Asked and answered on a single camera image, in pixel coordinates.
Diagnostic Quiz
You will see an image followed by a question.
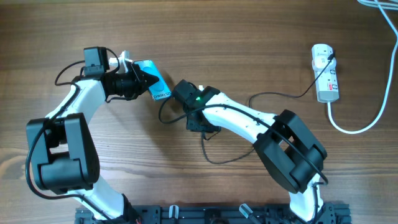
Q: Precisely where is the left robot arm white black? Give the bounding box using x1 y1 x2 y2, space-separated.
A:
25 47 163 223

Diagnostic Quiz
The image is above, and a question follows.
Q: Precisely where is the white charger plug adapter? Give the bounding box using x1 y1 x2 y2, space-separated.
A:
312 54 336 72

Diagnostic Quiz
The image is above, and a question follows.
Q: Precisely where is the white cable top corner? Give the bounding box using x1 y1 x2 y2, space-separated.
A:
356 0 398 11

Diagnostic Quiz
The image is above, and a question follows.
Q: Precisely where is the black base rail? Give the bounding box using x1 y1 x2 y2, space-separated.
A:
74 203 352 224

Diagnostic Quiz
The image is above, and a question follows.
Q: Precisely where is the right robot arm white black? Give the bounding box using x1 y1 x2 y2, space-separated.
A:
172 80 328 223

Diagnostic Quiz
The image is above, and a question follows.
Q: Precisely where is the blue Galaxy smartphone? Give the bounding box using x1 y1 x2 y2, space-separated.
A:
134 60 171 101

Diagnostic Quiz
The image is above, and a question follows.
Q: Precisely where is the white power strip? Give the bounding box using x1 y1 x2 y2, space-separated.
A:
312 44 340 103

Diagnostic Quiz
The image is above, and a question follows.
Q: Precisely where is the white power strip cord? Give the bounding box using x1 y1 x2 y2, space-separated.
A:
326 0 398 135

